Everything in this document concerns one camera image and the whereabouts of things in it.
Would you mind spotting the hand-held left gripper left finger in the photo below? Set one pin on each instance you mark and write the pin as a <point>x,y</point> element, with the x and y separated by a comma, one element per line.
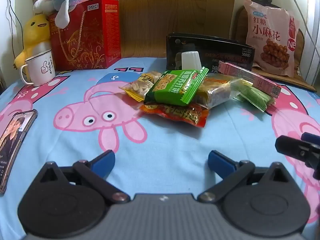
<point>102,162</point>

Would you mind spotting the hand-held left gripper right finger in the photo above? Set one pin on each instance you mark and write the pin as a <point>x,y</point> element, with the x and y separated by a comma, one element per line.
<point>220,163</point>

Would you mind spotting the clear orange biscuit packet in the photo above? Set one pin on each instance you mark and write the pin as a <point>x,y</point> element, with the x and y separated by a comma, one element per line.
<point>217,90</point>

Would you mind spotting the red snack packet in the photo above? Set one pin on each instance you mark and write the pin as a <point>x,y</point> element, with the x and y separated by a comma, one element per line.
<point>180,113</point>

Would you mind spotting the peanut snack packet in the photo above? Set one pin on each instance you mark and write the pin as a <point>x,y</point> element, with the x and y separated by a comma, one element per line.
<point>140,86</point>

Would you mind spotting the printed blue blanket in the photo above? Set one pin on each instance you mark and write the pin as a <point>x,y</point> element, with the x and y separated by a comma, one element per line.
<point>160,135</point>

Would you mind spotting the yellow duck plush toy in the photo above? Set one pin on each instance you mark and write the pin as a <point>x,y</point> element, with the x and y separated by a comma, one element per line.
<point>37,30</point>

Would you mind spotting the long pink snack box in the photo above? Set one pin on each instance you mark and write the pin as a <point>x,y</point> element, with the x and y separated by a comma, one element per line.
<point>250,78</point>

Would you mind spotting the white framed glass door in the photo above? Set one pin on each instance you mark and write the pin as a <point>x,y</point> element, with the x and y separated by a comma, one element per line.
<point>313,55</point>

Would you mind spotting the wooden headboard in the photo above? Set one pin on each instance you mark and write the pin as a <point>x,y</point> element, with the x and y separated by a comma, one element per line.
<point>150,10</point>

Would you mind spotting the white jelly cup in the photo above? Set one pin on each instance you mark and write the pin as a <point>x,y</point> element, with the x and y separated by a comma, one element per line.
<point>191,60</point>

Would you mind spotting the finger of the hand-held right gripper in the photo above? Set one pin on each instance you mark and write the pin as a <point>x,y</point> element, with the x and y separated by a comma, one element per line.
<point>290,147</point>
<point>311,137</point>

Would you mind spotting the large pink snack bag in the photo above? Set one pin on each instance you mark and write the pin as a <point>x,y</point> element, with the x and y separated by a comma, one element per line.
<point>270,30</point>

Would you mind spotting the smartphone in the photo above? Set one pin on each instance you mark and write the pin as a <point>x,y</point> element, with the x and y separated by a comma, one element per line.
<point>15,140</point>

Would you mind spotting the red gift box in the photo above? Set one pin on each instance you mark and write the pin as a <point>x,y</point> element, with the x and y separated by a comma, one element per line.
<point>100,37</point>

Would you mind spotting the green cracker packet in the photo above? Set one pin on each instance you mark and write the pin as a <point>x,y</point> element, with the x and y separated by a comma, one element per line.
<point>172,87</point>

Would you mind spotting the white enamel mug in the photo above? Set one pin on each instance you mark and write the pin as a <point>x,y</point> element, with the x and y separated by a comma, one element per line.
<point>41,67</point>

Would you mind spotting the black cardboard box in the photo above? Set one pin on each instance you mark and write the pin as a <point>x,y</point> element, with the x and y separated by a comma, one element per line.
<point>220,47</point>

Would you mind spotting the light green snack packet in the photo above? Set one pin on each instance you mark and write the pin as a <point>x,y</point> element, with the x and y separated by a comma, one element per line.
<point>257,97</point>

